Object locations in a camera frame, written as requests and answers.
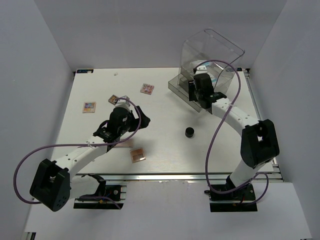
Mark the pale pink flat compact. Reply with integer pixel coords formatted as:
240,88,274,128
114,139,134,148

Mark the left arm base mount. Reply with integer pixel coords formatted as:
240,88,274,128
69,174,127,210

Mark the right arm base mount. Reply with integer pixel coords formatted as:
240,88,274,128
204,183,258,213

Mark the white cotton pad bag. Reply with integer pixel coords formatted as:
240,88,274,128
189,59,212,70
199,70,227,88

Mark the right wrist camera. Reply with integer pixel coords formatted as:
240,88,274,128
193,65,208,75

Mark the pink blush palette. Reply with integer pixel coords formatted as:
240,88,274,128
140,83,155,95

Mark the black round jar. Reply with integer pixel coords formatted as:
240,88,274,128
185,127,195,138

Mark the brown quad eyeshadow palette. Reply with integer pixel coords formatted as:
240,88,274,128
130,147,146,163

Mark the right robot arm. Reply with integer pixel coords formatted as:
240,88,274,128
188,73,280,200

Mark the black label sticker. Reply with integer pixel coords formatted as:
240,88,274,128
76,69,94,74

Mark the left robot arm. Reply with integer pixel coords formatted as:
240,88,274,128
29,106,151,212

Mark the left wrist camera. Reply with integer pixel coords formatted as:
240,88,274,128
115,95,131,111

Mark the colourful square eyeshadow palette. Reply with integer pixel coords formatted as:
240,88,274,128
82,102,96,113

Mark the clear acrylic organizer with drawers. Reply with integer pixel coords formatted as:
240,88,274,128
168,28,245,112

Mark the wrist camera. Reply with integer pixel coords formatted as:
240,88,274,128
193,65,208,75
115,95,131,111

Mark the long brown eyeshadow palette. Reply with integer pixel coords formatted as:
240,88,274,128
108,94,119,105

